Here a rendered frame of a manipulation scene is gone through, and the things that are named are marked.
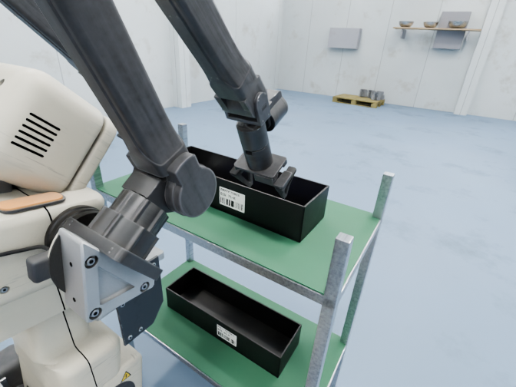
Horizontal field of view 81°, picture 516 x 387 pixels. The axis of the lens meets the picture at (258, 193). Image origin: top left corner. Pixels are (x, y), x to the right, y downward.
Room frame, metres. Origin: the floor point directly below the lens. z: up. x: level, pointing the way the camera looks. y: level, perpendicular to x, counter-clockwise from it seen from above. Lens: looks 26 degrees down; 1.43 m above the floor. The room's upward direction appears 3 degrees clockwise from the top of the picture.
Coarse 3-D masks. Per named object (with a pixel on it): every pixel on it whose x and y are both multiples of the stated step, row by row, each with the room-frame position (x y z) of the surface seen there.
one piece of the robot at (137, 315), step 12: (156, 252) 0.49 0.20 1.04; (156, 264) 0.47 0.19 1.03; (156, 288) 0.46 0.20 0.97; (132, 300) 0.41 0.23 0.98; (144, 300) 0.43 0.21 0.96; (156, 300) 0.46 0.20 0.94; (120, 312) 0.39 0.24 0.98; (132, 312) 0.41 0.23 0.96; (144, 312) 0.43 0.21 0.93; (156, 312) 0.45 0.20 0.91; (120, 324) 0.39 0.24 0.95; (132, 324) 0.41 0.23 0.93; (144, 324) 0.43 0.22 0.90; (132, 336) 0.40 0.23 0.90
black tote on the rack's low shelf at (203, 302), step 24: (168, 288) 0.97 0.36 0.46; (192, 288) 1.08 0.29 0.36; (216, 288) 1.04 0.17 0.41; (192, 312) 0.90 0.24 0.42; (216, 312) 0.95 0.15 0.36; (240, 312) 0.96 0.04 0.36; (264, 312) 0.91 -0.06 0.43; (216, 336) 0.83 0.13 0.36; (240, 336) 0.77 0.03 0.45; (264, 336) 0.84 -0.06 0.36; (288, 336) 0.84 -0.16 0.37; (264, 360) 0.71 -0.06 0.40; (288, 360) 0.75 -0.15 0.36
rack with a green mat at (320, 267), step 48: (384, 192) 0.84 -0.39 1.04; (192, 240) 0.69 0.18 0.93; (240, 240) 0.67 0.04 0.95; (288, 240) 0.69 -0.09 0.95; (336, 240) 0.49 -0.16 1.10; (240, 288) 1.11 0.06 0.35; (288, 288) 0.53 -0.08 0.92; (336, 288) 0.48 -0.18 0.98; (192, 336) 0.83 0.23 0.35; (336, 336) 0.87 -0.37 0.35; (240, 384) 0.65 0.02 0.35; (288, 384) 0.66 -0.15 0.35
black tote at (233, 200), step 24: (216, 168) 1.05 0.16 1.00; (216, 192) 0.84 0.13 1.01; (240, 192) 0.79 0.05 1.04; (264, 192) 0.94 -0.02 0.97; (288, 192) 0.89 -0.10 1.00; (312, 192) 0.84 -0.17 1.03; (240, 216) 0.78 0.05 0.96; (264, 216) 0.74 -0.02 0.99; (288, 216) 0.70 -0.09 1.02; (312, 216) 0.73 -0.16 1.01
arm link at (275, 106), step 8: (256, 96) 0.53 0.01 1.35; (264, 96) 0.54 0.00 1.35; (272, 96) 0.61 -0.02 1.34; (280, 96) 0.64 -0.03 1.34; (256, 104) 0.52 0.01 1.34; (264, 104) 0.54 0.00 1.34; (272, 104) 0.60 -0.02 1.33; (280, 104) 0.63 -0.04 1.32; (256, 112) 0.53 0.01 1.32; (264, 112) 0.55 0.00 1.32; (272, 112) 0.60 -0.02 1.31; (280, 112) 0.62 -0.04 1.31; (240, 120) 0.56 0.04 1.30; (248, 120) 0.55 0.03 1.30; (256, 120) 0.55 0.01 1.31; (264, 120) 0.55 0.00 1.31; (272, 120) 0.60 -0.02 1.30; (280, 120) 0.63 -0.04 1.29; (272, 128) 0.61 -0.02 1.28
